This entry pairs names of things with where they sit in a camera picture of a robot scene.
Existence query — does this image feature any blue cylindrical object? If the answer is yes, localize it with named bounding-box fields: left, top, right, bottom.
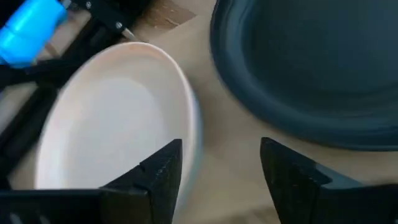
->
left=0, top=0, right=68, bottom=69

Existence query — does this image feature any dark green plate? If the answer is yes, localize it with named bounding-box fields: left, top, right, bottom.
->
left=210, top=0, right=398, bottom=152

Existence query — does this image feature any black dish rack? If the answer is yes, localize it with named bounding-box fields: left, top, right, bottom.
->
left=0, top=0, right=150, bottom=189

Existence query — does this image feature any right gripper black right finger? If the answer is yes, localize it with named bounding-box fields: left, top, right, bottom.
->
left=260, top=137, right=332, bottom=224

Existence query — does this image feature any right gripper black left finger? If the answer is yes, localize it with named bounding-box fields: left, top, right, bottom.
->
left=101, top=138, right=183, bottom=224

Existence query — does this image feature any pale pink plate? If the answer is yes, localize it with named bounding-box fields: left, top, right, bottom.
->
left=34, top=41, right=203, bottom=200

